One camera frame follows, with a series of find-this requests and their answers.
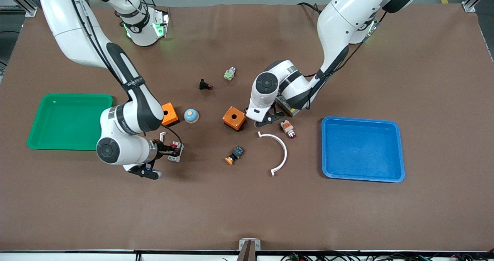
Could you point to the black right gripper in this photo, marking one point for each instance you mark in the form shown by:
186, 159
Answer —
163, 148

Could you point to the white red circuit breaker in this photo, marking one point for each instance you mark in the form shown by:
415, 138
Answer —
176, 157

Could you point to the small white curved clamp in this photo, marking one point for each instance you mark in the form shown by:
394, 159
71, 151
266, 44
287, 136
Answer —
162, 135

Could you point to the orange black button box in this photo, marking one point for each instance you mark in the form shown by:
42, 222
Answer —
171, 116
239, 119

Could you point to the blue dome button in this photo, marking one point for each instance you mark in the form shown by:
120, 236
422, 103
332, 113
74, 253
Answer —
191, 116

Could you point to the yellow mushroom push button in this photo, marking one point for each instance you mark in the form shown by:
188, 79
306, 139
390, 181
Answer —
236, 153

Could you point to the brown table mat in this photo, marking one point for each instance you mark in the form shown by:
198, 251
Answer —
247, 207

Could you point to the green plastic tray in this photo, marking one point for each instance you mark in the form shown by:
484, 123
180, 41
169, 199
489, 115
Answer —
65, 122

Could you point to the large white curved clamp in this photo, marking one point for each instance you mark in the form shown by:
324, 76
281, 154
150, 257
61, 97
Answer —
285, 155

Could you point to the red orange indicator lamp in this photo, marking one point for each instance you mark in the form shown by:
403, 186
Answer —
286, 126

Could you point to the metal mesh power supply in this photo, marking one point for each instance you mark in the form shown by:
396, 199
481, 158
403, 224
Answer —
290, 109

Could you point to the blue plastic tray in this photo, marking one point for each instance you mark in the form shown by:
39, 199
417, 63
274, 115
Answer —
362, 149

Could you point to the black red small switch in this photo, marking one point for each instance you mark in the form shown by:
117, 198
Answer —
202, 84

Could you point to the green white switch block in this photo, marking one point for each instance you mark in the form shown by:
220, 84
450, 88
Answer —
229, 74

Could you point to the grey metal bracket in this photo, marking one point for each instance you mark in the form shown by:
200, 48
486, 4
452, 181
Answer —
243, 245

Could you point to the white table edge rail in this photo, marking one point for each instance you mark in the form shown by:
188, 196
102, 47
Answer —
77, 257

